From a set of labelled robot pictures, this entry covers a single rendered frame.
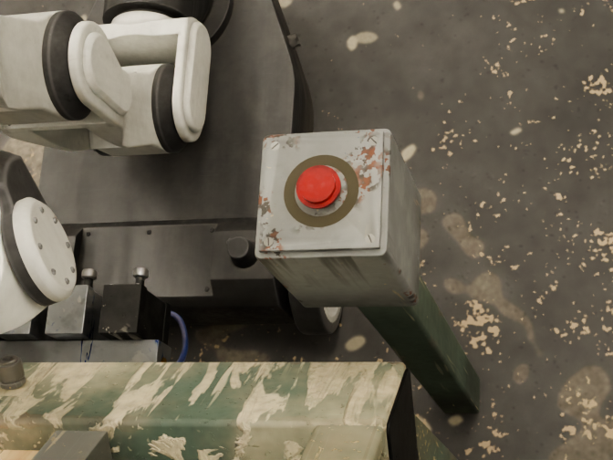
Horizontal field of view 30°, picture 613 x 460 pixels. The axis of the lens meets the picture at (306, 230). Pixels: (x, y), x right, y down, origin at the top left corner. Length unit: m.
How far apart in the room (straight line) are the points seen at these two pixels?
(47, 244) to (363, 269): 0.32
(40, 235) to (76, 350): 0.45
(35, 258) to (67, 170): 1.23
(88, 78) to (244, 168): 0.48
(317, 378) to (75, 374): 0.24
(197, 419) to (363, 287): 0.20
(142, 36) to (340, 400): 1.00
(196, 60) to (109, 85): 0.34
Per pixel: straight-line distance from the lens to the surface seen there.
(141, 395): 1.07
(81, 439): 1.04
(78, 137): 1.78
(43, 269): 0.81
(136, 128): 1.74
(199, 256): 1.85
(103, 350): 1.25
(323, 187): 0.99
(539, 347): 1.89
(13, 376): 1.12
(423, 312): 1.35
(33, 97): 1.46
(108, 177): 1.99
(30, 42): 1.47
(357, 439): 0.94
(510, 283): 1.92
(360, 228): 0.99
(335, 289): 1.09
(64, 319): 1.25
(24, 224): 0.81
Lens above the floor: 1.84
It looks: 66 degrees down
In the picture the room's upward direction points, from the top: 38 degrees counter-clockwise
